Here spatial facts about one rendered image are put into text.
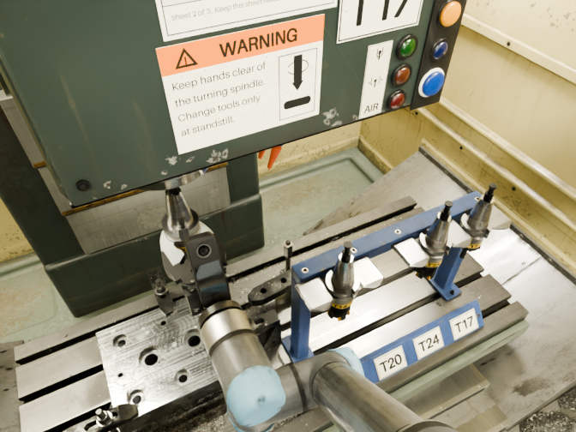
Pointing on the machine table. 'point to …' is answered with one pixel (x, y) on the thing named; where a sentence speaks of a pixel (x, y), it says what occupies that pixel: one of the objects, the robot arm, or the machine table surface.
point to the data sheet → (226, 14)
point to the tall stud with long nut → (288, 254)
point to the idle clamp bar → (283, 284)
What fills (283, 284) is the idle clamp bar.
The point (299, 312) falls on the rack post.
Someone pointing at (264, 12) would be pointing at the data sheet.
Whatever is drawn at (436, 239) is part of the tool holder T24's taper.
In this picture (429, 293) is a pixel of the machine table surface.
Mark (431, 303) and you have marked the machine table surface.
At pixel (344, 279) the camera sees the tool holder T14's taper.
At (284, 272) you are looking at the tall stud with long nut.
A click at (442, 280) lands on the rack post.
